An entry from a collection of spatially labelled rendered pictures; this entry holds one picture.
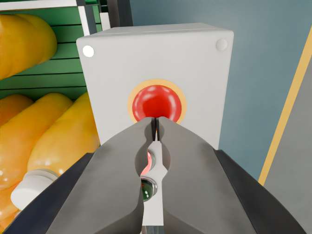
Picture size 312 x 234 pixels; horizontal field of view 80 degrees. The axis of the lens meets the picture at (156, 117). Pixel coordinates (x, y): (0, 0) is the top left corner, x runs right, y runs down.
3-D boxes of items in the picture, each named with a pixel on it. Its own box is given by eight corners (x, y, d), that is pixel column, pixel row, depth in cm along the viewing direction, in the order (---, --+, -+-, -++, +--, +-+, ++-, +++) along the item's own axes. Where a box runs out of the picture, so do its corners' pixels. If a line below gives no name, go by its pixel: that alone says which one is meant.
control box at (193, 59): (203, 22, 20) (237, 30, 11) (194, 163, 30) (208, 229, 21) (111, 27, 20) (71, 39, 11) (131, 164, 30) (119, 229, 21)
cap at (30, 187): (17, 182, 20) (4, 197, 18) (37, 165, 19) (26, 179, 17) (48, 201, 21) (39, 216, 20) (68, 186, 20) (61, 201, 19)
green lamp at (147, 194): (153, 178, 18) (152, 189, 17) (154, 194, 19) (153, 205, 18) (129, 178, 18) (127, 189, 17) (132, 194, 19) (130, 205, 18)
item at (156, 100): (180, 80, 13) (182, 86, 12) (180, 123, 15) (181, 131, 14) (131, 82, 14) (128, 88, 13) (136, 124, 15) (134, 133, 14)
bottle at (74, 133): (69, 106, 36) (-6, 182, 20) (94, 83, 34) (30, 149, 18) (97, 129, 39) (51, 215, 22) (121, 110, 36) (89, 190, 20)
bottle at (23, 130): (75, 95, 35) (0, 166, 19) (78, 126, 38) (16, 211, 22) (37, 90, 35) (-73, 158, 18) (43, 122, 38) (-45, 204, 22)
